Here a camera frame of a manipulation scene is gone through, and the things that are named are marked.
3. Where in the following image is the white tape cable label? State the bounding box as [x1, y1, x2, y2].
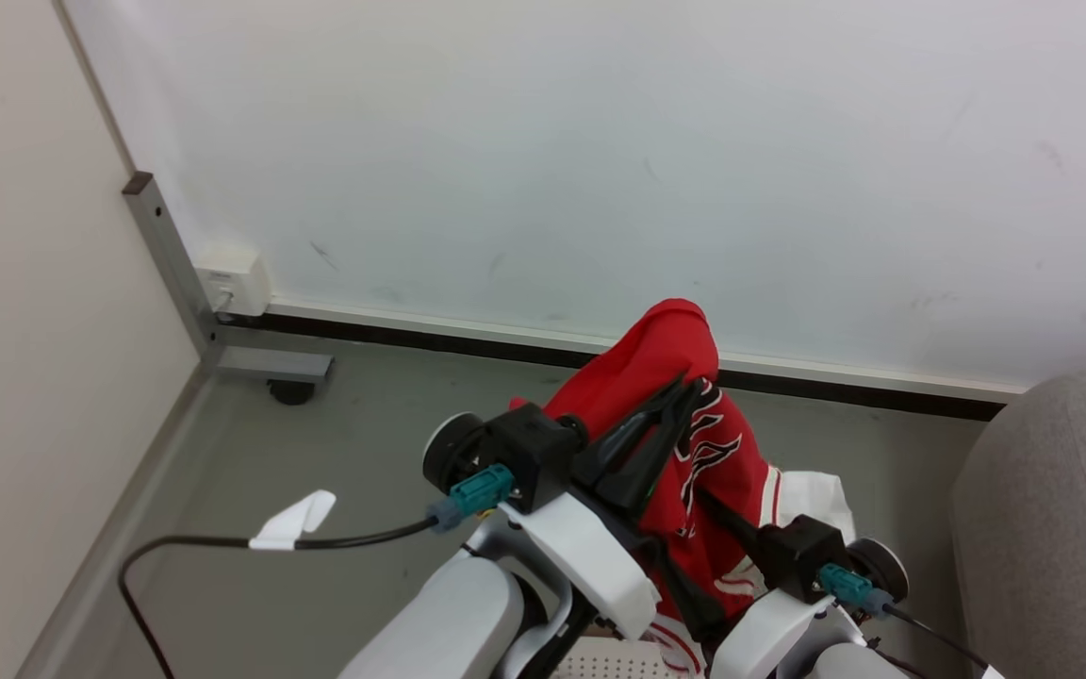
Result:
[248, 489, 337, 552]

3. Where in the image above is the white wall socket box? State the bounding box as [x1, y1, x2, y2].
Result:
[193, 246, 273, 318]

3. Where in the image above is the grey fabric sofa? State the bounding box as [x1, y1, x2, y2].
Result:
[950, 367, 1086, 679]

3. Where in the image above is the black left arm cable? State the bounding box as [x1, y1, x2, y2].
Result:
[118, 515, 440, 679]

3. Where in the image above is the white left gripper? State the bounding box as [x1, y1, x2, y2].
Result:
[502, 375, 708, 643]

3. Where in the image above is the white perforated laundry basket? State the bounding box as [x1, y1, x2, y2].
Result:
[551, 636, 706, 679]

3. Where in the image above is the white wall cable duct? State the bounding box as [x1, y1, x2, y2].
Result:
[265, 299, 1027, 404]

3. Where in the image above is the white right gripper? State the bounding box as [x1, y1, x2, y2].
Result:
[659, 489, 862, 679]

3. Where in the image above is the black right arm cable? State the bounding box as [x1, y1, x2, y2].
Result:
[868, 604, 1006, 679]

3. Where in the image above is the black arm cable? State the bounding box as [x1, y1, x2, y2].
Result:
[118, 515, 440, 679]
[868, 604, 1006, 679]

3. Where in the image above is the grey aluminium frame post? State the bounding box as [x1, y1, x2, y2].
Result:
[122, 171, 335, 386]

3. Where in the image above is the red basketball jersey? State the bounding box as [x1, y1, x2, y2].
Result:
[510, 299, 782, 675]

